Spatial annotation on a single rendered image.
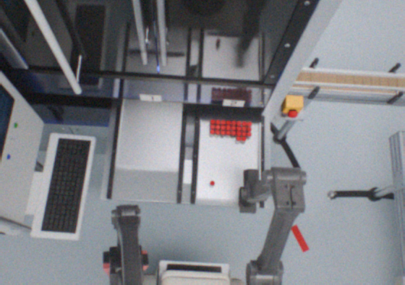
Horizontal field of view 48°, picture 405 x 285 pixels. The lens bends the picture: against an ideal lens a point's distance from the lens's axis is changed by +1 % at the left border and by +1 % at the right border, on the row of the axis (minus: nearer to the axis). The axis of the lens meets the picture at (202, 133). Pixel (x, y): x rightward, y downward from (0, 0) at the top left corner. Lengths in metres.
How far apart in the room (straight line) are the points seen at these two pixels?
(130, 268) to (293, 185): 0.47
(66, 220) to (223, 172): 0.67
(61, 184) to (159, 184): 0.42
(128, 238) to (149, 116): 0.80
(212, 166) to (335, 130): 1.33
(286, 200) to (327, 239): 1.68
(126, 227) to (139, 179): 0.60
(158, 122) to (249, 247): 1.12
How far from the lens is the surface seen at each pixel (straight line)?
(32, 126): 1.97
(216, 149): 1.92
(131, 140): 1.93
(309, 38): 1.40
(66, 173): 1.99
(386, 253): 2.99
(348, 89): 2.10
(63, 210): 1.97
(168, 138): 1.92
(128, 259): 1.23
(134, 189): 1.88
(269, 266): 1.41
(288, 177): 1.23
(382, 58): 3.39
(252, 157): 1.93
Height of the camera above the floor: 2.71
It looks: 71 degrees down
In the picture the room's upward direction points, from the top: 10 degrees clockwise
